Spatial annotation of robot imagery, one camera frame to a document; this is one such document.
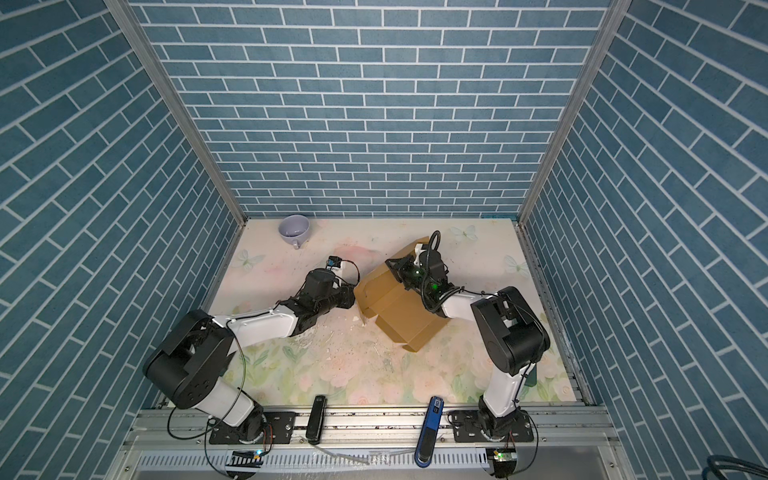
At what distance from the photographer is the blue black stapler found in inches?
27.8

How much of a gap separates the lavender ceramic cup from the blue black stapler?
0.70 m

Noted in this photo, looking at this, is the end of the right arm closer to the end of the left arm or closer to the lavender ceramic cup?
the end of the left arm

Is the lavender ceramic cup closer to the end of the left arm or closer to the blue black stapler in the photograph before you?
the end of the left arm

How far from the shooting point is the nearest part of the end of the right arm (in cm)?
72

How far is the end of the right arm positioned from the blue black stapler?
9.7 inches

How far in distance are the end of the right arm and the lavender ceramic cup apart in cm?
44

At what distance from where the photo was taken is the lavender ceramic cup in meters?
1.08

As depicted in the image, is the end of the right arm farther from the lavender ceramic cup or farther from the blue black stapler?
the lavender ceramic cup
